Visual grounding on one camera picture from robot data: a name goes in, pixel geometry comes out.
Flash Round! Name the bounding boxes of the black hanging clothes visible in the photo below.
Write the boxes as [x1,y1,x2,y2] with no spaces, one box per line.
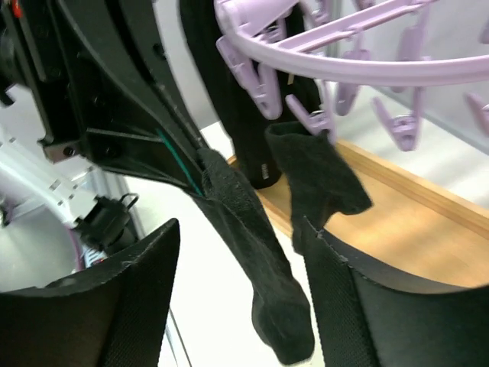
[179,1,320,189]

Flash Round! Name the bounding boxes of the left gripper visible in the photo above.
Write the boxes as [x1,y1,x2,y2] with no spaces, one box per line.
[1,1,177,161]

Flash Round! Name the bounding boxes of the purple round clip hanger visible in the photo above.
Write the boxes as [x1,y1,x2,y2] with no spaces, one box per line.
[214,1,488,151]

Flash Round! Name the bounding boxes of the wooden hanger rack frame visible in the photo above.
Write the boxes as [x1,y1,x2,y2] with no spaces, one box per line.
[227,138,489,290]

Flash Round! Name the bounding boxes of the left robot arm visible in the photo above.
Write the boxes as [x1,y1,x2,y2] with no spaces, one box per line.
[1,1,207,254]

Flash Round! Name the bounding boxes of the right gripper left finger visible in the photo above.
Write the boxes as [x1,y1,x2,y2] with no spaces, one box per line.
[1,219,180,367]

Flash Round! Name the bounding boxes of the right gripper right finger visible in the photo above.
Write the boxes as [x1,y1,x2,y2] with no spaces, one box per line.
[303,222,488,366]

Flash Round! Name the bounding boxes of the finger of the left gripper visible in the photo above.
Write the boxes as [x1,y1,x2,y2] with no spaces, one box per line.
[83,76,206,196]

